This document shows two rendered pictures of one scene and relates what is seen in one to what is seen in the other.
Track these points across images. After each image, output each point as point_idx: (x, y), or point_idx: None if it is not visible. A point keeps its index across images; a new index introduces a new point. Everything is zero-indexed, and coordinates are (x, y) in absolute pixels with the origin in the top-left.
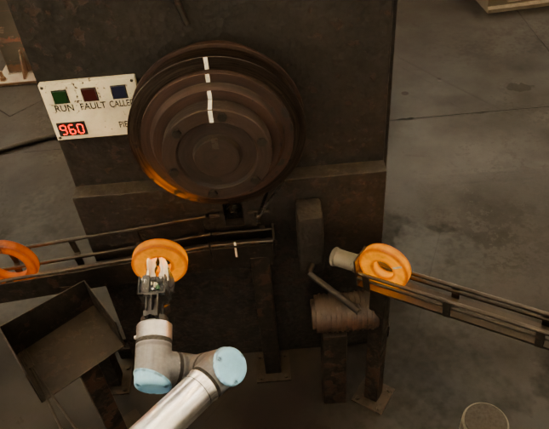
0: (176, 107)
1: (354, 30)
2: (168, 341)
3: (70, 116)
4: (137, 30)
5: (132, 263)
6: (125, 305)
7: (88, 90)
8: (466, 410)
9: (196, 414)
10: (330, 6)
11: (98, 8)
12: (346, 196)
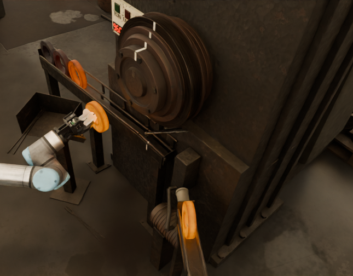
0: (131, 41)
1: (259, 68)
2: (50, 148)
3: (119, 21)
4: None
5: (85, 107)
6: (115, 134)
7: (127, 12)
8: None
9: (10, 183)
10: (250, 41)
11: None
12: (215, 168)
